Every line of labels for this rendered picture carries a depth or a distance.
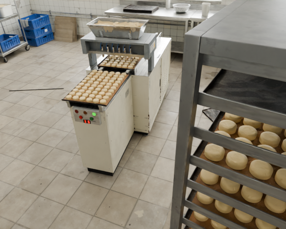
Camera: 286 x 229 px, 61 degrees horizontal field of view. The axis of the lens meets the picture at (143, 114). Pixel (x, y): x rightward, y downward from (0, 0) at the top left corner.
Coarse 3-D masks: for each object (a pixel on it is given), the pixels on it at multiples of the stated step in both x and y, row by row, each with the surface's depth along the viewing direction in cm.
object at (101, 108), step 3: (156, 33) 348; (126, 72) 243; (129, 72) 249; (120, 87) 229; (99, 105) 192; (99, 108) 195; (102, 108) 195; (105, 108) 201; (99, 111) 197; (102, 111) 196
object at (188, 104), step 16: (192, 32) 42; (192, 48) 43; (192, 64) 44; (192, 80) 46; (192, 96) 48; (192, 112) 50; (192, 128) 54; (176, 144) 57; (176, 160) 60; (176, 176) 63; (176, 192) 66; (176, 208) 70; (176, 224) 74
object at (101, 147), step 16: (128, 80) 247; (128, 96) 254; (112, 112) 214; (128, 112) 262; (80, 128) 218; (96, 128) 213; (112, 128) 220; (128, 128) 271; (80, 144) 231; (96, 144) 225; (112, 144) 226; (96, 160) 238; (112, 160) 233
